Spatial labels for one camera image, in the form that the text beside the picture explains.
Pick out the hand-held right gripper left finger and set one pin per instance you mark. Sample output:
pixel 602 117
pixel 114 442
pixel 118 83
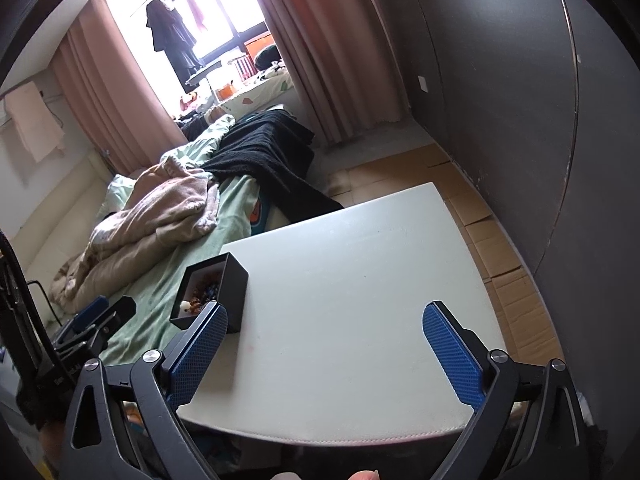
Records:
pixel 197 355

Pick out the printed window seat cushion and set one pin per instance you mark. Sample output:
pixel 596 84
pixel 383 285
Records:
pixel 260 92

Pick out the pink hanging garment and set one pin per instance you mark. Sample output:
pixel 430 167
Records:
pixel 195 7

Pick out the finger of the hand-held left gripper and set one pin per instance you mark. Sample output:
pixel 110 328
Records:
pixel 117 315
pixel 92 312

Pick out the black cushion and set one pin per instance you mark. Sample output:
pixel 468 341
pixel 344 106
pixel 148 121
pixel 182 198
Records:
pixel 267 55

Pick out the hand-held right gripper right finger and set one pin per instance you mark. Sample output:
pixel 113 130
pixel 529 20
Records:
pixel 450 355

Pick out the bed with green sheet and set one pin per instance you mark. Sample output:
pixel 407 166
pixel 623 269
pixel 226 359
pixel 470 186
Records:
pixel 165 270

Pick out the dark hanging clothes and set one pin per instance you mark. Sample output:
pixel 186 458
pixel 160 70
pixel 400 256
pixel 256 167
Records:
pixel 172 35

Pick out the black jewelry box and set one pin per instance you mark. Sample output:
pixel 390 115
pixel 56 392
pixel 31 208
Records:
pixel 235 290

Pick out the black knitted blanket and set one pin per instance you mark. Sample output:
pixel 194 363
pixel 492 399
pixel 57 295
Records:
pixel 270 155

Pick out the pink fleece blanket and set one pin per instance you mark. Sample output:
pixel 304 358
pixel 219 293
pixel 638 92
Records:
pixel 160 205

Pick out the cream padded headboard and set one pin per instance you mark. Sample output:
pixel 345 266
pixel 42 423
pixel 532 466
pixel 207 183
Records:
pixel 60 200

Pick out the pink curtain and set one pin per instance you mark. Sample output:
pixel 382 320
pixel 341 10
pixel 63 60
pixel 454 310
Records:
pixel 115 100
pixel 330 45

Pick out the pink hanging towel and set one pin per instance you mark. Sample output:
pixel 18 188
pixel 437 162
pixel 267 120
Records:
pixel 35 120

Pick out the white wall socket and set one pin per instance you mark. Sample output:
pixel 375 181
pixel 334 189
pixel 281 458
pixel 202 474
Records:
pixel 423 83

